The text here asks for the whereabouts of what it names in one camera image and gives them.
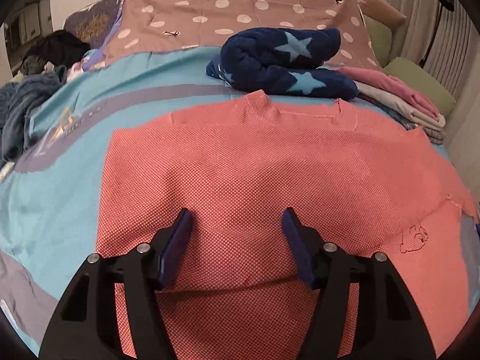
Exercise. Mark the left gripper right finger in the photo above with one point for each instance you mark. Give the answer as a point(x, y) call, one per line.
point(364, 309)

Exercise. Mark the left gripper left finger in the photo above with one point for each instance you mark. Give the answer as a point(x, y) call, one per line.
point(108, 296)

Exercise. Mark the coral pink knit sweater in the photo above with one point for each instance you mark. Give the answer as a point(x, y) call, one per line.
point(360, 179)

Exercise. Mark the black clothes pile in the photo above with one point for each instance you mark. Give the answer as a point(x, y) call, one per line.
point(61, 48)

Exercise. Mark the floral patterned folded garment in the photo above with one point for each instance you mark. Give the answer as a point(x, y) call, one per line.
point(436, 137)

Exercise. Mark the beige folded garment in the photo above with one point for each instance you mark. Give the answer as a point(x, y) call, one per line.
point(395, 103)

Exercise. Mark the turquoise grey bed cover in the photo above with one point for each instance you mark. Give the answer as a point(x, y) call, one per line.
point(49, 200)

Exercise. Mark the near green pillow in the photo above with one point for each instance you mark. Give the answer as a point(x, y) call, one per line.
point(420, 80)

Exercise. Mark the green pillow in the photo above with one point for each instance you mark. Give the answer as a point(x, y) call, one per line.
point(420, 80)
point(381, 40)

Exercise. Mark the pink folded garment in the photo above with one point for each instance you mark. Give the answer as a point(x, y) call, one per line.
point(392, 85)

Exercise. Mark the far green pillow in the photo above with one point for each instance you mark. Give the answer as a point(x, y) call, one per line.
point(381, 40)

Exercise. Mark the black floor lamp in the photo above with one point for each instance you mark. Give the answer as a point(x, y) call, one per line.
point(444, 5)

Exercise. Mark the blue knit throw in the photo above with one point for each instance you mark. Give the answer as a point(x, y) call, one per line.
point(19, 100)

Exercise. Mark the tan brown pillow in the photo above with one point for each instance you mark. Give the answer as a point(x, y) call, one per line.
point(382, 12)

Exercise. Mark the navy star fleece blanket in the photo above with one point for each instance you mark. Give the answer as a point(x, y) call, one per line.
point(282, 61)

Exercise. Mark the dark blue patterned pillow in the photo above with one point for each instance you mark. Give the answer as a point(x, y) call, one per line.
point(93, 23)

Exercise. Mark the brown polka dot sheet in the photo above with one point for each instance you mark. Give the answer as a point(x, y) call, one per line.
point(168, 25)

